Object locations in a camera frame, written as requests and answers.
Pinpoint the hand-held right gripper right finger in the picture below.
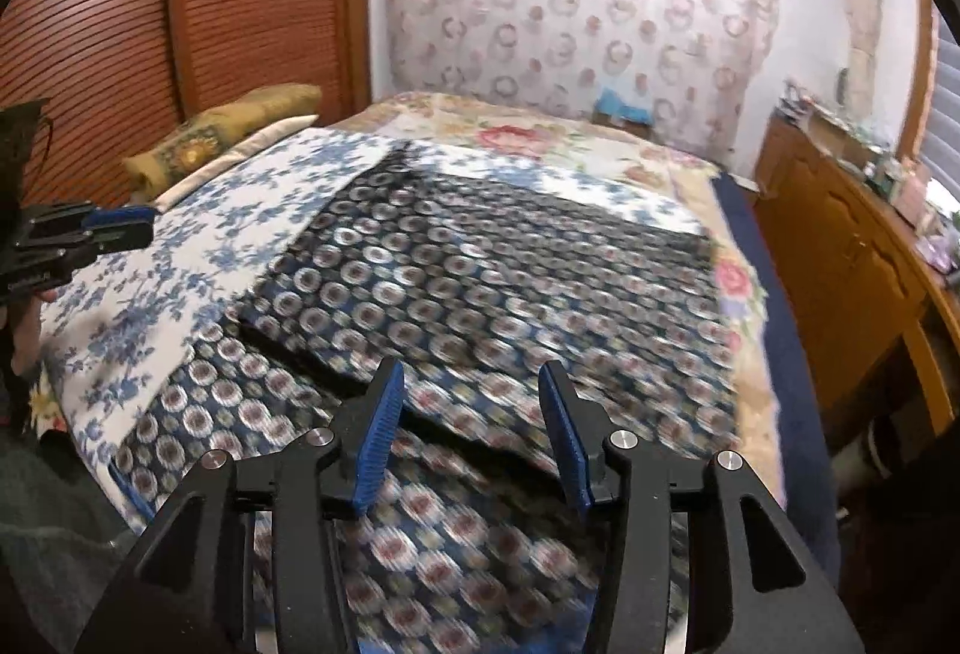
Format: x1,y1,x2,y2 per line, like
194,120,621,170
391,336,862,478
537,360,863,654

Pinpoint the white waste bin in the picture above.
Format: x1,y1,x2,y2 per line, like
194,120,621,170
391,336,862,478
831,414,902,484

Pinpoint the wooden louvred wardrobe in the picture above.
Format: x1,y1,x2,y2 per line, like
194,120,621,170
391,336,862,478
0,0,374,214

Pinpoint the window blind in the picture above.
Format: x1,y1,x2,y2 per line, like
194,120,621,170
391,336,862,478
916,35,960,191

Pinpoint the person's grey clothing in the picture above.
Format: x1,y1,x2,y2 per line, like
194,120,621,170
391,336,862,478
0,391,145,629

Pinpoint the white blue floral cloth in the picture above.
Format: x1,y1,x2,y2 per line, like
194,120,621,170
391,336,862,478
37,127,706,454

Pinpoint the gold embroidered cushion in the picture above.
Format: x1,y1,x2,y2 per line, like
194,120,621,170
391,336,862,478
122,84,323,184

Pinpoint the small cardboard box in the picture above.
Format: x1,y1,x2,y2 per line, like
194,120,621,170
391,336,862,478
591,110,655,139

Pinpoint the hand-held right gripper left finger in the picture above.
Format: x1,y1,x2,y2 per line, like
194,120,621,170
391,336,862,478
75,358,407,654

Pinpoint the person's left hand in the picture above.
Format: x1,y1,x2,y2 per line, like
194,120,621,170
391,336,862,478
7,300,47,394

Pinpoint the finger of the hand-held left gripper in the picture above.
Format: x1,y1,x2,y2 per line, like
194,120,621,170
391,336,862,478
4,225,152,296
22,202,157,244

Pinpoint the pink box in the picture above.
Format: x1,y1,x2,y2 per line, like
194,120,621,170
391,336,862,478
895,163,936,225

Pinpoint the purple plastic bag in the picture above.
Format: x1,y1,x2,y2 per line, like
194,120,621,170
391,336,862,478
925,232,959,270

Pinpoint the circle print curtain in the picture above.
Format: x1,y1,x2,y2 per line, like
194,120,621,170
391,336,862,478
381,0,782,169

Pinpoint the navy medallion print garment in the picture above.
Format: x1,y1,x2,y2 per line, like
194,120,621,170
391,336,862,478
109,148,745,654

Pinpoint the cream rose print blanket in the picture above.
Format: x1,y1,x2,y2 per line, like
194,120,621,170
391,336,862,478
22,90,788,514

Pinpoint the wooden sideboard cabinet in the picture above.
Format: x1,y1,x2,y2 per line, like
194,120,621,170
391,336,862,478
752,114,960,416

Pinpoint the navy bed sheet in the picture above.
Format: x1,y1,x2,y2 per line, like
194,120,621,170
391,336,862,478
709,172,842,569

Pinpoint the blue crumpled object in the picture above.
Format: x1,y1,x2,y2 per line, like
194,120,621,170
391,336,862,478
596,88,655,122

